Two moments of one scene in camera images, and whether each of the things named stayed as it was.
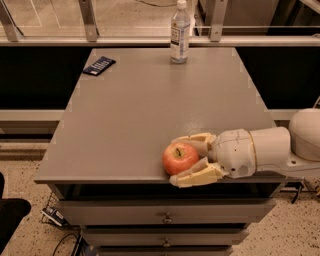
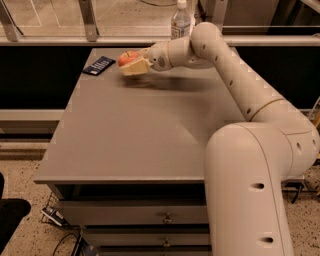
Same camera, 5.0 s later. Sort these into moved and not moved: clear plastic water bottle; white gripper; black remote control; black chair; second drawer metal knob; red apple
Moved: white gripper; red apple
Not moved: clear plastic water bottle; second drawer metal knob; black remote control; black chair
